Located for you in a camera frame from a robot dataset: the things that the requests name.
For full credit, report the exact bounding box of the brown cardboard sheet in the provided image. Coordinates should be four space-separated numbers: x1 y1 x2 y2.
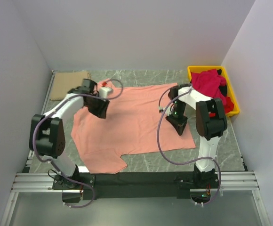
49 71 91 101

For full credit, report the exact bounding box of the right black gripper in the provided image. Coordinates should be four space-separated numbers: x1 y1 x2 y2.
166 100 189 136

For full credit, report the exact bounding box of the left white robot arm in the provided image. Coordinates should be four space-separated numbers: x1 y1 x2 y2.
29 79 113 189

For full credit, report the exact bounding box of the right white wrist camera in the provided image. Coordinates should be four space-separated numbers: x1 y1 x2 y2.
159 106 165 113

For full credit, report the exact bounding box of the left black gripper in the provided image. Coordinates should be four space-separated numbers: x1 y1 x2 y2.
85 94 110 119

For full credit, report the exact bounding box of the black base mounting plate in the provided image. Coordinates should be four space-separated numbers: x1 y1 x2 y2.
52 172 219 200

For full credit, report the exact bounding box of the pink t shirt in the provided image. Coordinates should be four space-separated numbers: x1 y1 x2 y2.
71 83 195 174

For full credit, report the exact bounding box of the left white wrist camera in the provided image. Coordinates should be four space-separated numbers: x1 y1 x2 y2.
98 86 113 99

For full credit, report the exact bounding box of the red t shirt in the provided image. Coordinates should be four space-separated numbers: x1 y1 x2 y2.
191 68 234 113

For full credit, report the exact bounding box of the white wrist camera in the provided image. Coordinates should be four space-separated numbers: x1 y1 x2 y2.
159 106 165 113
98 86 113 99

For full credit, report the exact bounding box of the yellow plastic bin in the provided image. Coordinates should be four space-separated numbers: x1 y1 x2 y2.
187 65 240 117

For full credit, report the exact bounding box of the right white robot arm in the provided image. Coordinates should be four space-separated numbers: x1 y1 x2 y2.
166 84 227 188

